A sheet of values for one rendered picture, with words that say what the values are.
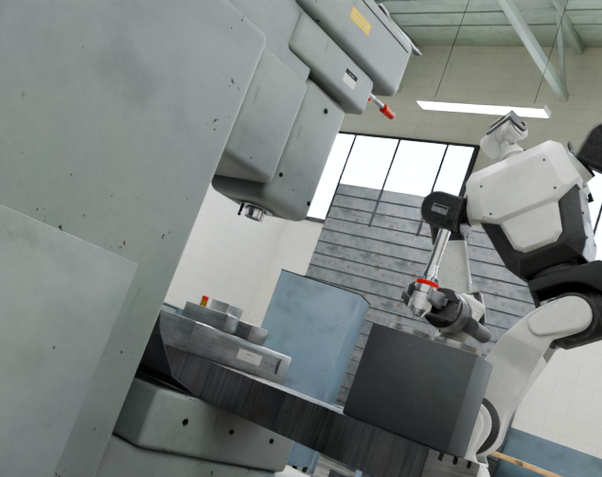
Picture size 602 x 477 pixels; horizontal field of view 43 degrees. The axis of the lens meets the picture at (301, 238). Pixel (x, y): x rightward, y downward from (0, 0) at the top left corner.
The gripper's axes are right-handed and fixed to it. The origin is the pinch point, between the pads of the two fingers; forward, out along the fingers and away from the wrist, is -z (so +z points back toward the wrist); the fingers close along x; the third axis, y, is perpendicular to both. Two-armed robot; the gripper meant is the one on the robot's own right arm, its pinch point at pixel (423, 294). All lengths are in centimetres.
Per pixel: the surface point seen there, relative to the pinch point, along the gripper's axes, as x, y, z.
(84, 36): -35, -14, -71
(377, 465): 7.9, 33.4, -13.1
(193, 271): -648, -51, 661
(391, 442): 9.1, 28.8, -13.2
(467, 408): 16.2, 18.7, -1.8
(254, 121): -41, -24, -20
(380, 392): 0.6, 21.3, -6.1
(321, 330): -340, -19, 531
